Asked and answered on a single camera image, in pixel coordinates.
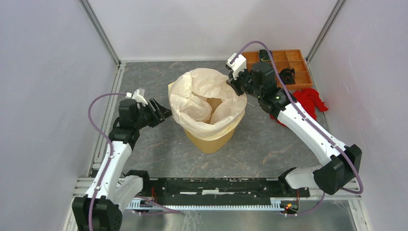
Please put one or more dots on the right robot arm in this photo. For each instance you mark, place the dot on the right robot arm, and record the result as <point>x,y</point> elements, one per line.
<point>338,162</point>

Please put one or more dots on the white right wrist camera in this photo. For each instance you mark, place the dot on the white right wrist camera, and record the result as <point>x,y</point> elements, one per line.
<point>235,64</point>

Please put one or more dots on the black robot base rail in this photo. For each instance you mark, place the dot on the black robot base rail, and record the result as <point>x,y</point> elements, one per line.
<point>215,191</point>

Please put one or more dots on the wooden compartment tray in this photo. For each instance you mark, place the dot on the wooden compartment tray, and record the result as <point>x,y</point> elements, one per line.
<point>293,59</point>

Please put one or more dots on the dark rolled item right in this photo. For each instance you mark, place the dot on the dark rolled item right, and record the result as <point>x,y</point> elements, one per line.
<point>287,76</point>

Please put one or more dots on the white toothed cable rail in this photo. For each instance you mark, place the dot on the white toothed cable rail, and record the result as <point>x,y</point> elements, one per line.
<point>274,205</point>

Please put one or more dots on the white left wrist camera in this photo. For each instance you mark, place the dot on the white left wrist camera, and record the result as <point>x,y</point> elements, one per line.
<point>138,96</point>

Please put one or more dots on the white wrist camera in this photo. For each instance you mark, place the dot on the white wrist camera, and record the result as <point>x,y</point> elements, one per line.
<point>235,64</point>
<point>138,96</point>

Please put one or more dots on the cream translucent plastic trash bag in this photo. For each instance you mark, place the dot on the cream translucent plastic trash bag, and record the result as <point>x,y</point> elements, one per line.
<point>202,78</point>

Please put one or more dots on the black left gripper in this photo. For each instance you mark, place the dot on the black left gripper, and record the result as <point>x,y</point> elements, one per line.
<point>157,118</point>

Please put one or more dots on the dark rolled item top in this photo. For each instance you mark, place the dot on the dark rolled item top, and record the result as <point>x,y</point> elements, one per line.
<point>265,56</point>

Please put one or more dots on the red cloth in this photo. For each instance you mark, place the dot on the red cloth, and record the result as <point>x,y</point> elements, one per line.
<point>310,100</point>

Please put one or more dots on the yellow mesh trash bin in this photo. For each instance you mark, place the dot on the yellow mesh trash bin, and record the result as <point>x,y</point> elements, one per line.
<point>208,143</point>

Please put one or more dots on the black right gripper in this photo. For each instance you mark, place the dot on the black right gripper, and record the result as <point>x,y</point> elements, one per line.
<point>235,83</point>

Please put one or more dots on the dark rolled item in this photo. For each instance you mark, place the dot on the dark rolled item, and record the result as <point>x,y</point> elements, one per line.
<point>287,76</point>
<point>265,56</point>

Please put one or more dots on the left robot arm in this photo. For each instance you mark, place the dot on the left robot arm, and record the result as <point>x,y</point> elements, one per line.
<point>102,205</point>

